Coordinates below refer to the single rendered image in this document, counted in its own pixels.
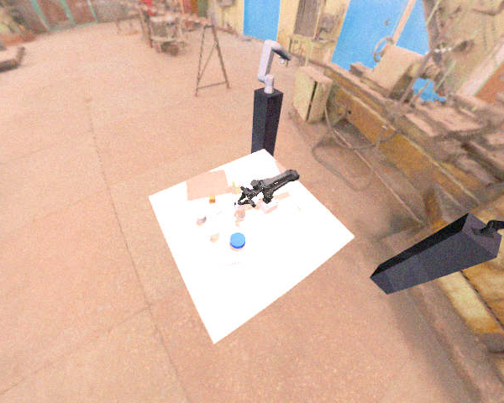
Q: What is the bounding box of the translucent white cylinder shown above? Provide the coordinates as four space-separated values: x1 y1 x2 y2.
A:
210 227 219 239

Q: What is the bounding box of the pale yellow rectangular block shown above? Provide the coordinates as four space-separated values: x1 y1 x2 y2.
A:
232 179 241 195

